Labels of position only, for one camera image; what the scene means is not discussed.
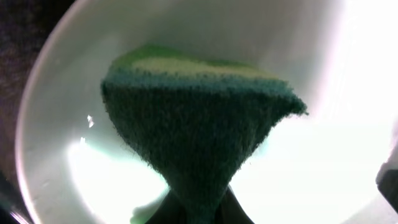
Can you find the white plate bottom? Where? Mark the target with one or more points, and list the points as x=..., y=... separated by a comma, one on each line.
x=339, y=56

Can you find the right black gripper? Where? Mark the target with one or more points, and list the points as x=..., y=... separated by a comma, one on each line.
x=386, y=180

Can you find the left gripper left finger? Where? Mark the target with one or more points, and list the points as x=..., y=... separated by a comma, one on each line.
x=170, y=211

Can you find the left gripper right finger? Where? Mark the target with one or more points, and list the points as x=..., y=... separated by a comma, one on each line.
x=230, y=211

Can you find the green sponge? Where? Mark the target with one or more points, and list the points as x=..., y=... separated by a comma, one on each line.
x=194, y=121

